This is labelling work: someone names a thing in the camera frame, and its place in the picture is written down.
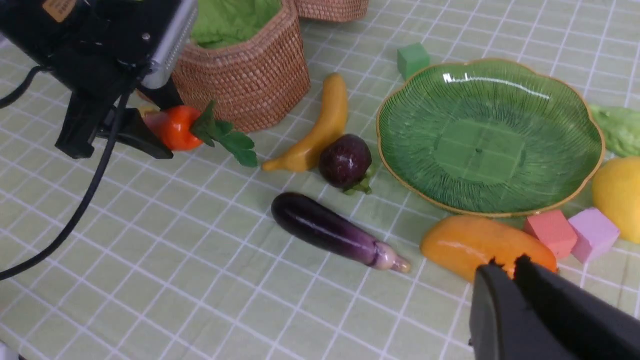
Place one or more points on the orange mango toy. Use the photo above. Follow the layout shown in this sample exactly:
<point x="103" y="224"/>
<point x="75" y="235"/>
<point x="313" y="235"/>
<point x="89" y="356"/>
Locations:
<point x="462" y="243"/>

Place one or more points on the green foam cube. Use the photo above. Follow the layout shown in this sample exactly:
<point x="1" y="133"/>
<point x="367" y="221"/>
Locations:
<point x="411" y="59"/>

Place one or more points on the woven wicker basket lid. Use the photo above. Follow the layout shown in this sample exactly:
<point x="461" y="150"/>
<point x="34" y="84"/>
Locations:
<point x="339" y="11"/>

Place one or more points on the green checkered tablecloth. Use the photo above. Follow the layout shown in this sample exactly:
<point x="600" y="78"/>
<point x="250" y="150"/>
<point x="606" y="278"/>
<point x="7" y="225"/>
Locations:
<point x="181" y="259"/>

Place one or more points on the red foam cube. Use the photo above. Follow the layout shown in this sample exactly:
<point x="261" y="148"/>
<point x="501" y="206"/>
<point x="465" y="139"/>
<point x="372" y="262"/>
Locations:
<point x="552" y="229"/>

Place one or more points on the green glass leaf plate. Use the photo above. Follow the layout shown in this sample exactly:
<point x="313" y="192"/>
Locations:
<point x="489" y="137"/>

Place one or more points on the pink foam cube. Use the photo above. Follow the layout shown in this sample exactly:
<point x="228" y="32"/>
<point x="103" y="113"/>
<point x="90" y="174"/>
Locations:
<point x="596" y="234"/>

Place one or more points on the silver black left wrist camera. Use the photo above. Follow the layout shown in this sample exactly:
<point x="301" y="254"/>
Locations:
<point x="174" y="35"/>

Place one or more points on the green bitter gourd toy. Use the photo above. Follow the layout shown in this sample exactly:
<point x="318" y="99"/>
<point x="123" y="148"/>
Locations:
<point x="620" y="127"/>

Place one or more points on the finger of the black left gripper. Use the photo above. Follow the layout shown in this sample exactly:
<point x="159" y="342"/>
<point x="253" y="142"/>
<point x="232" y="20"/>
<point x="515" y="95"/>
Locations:
<point x="133" y="132"/>
<point x="84" y="116"/>

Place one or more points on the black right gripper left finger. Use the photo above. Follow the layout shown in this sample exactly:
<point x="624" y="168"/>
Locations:
<point x="504" y="326"/>

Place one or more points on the dark purple passion fruit toy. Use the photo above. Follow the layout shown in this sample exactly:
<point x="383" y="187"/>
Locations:
<point x="345" y="164"/>

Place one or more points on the yellow banana toy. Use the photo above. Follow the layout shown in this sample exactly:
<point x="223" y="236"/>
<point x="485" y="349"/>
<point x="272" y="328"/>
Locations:
<point x="329" y="126"/>

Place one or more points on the yellow lemon toy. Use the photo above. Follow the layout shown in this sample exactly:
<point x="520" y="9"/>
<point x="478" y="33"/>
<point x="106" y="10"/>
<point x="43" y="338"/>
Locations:
<point x="616" y="193"/>

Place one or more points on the purple eggplant toy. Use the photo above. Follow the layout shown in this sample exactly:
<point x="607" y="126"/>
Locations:
<point x="315" y="224"/>

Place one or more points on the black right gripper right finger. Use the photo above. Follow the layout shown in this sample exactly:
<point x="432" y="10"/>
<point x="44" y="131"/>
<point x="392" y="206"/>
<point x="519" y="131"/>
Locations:
<point x="587" y="326"/>

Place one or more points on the woven wicker basket green lining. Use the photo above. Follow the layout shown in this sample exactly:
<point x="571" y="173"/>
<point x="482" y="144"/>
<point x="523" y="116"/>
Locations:
<point x="254" y="84"/>

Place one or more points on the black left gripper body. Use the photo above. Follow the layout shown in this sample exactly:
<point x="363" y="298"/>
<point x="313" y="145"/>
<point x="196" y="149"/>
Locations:
<point x="101" y="47"/>

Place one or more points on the orange carrot toy with leaves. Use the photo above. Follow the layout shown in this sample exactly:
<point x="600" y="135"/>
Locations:
<point x="186" y="128"/>

